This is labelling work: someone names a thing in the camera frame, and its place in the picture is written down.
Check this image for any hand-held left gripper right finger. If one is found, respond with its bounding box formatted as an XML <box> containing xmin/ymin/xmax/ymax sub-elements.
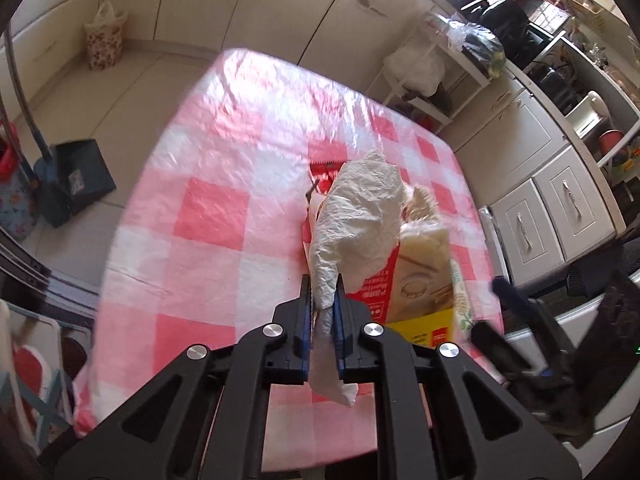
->
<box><xmin>335</xmin><ymin>281</ymin><xmax>583</xmax><ymax>480</ymax></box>

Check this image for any black toaster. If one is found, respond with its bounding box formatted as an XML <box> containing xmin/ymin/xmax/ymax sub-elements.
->
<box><xmin>529</xmin><ymin>64</ymin><xmax>582</xmax><ymax>116</ymax></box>

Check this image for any green floral printed wrapper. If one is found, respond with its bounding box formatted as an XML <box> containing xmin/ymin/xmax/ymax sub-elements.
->
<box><xmin>449</xmin><ymin>259</ymin><xmax>477</xmax><ymax>347</ymax></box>

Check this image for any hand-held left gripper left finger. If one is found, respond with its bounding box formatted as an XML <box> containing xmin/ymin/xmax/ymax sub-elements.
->
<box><xmin>55</xmin><ymin>275</ymin><xmax>314</xmax><ymax>480</ymax></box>

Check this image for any floral shopping bag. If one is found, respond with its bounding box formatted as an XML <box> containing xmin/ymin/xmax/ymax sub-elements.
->
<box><xmin>84</xmin><ymin>2</ymin><xmax>129</xmax><ymax>71</ymax></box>

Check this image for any clear plastic bag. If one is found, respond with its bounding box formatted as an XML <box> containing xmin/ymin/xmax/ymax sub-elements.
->
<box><xmin>446</xmin><ymin>19</ymin><xmax>507</xmax><ymax>79</ymax></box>

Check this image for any white plastic bag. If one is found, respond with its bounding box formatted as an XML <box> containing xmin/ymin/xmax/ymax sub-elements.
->
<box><xmin>384</xmin><ymin>39</ymin><xmax>447</xmax><ymax>99</ymax></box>
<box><xmin>307</xmin><ymin>149</ymin><xmax>416</xmax><ymax>408</ymax></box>

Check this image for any grey ridged door frame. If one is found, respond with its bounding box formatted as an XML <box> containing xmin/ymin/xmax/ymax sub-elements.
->
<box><xmin>0</xmin><ymin>225</ymin><xmax>101</xmax><ymax>322</ymax></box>

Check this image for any beige cabinet row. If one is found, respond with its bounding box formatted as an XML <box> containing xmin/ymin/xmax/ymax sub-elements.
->
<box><xmin>107</xmin><ymin>0</ymin><xmax>437</xmax><ymax>107</ymax></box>

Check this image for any grey broom handle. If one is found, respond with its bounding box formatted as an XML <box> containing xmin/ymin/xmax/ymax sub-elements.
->
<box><xmin>0</xmin><ymin>25</ymin><xmax>54</xmax><ymax>162</ymax></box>

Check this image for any black bag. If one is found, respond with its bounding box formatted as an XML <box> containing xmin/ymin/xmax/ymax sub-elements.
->
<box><xmin>460</xmin><ymin>0</ymin><xmax>532</xmax><ymax>68</ymax></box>

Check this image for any white low cabinet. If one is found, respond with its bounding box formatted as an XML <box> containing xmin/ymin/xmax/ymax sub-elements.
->
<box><xmin>9</xmin><ymin>0</ymin><xmax>108</xmax><ymax>123</ymax></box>

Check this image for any beige crumpled paper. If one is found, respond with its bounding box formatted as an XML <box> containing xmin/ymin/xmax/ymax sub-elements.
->
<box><xmin>400</xmin><ymin>185</ymin><xmax>442</xmax><ymax>228</ymax></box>

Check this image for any red and yellow carton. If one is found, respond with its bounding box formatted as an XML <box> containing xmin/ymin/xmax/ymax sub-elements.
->
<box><xmin>300</xmin><ymin>210</ymin><xmax>468</xmax><ymax>352</ymax></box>

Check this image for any red serrated wrapper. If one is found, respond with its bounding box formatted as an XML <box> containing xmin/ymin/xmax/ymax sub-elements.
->
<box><xmin>309</xmin><ymin>157</ymin><xmax>352</xmax><ymax>187</ymax></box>

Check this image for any white shelf rack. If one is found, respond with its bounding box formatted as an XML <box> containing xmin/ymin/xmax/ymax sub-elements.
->
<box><xmin>367</xmin><ymin>0</ymin><xmax>507</xmax><ymax>133</ymax></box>

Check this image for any white kitchen cabinet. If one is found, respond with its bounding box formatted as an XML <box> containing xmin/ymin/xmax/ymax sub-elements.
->
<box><xmin>435</xmin><ymin>67</ymin><xmax>626</xmax><ymax>286</ymax></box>

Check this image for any dark blue dustpan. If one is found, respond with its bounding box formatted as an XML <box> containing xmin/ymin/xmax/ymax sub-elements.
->
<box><xmin>35</xmin><ymin>139</ymin><xmax>117</xmax><ymax>229</ymax></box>

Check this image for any grey folding rack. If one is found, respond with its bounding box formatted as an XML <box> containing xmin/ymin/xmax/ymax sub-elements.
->
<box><xmin>0</xmin><ymin>300</ymin><xmax>77</xmax><ymax>457</ymax></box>

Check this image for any red patterned cloth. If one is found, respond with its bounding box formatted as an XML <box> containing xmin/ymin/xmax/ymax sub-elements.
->
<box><xmin>10</xmin><ymin>342</ymin><xmax>66</xmax><ymax>431</ymax></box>

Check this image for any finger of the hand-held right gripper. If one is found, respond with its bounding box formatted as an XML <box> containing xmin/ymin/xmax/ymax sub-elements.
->
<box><xmin>471</xmin><ymin>321</ymin><xmax>541</xmax><ymax>391</ymax></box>
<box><xmin>492</xmin><ymin>276</ymin><xmax>576</xmax><ymax>366</ymax></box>

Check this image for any pink checkered plastic tablecloth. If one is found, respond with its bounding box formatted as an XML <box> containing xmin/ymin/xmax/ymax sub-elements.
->
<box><xmin>72</xmin><ymin>47</ymin><xmax>506</xmax><ymax>471</ymax></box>

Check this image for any red bucket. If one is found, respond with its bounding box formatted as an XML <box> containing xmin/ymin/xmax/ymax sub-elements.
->
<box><xmin>0</xmin><ymin>120</ymin><xmax>21</xmax><ymax>182</ymax></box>

